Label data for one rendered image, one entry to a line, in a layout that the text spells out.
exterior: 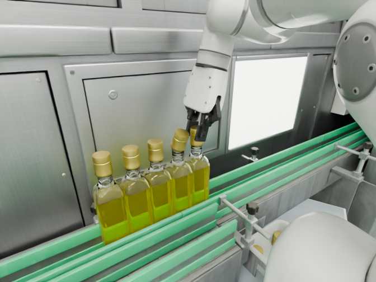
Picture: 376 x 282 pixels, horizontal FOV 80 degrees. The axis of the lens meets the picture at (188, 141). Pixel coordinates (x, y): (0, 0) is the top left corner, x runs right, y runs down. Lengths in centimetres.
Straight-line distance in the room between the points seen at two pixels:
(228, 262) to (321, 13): 54
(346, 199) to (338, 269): 124
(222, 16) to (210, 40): 8
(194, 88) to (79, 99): 26
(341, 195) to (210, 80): 111
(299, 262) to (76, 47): 52
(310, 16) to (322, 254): 21
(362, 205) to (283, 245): 120
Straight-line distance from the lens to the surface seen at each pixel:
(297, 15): 28
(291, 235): 25
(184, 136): 50
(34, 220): 72
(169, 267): 53
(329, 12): 25
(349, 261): 23
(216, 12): 45
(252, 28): 47
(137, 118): 61
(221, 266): 63
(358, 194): 142
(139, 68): 58
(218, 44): 51
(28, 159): 64
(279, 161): 97
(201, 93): 51
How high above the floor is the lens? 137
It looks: 24 degrees down
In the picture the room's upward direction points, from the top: straight up
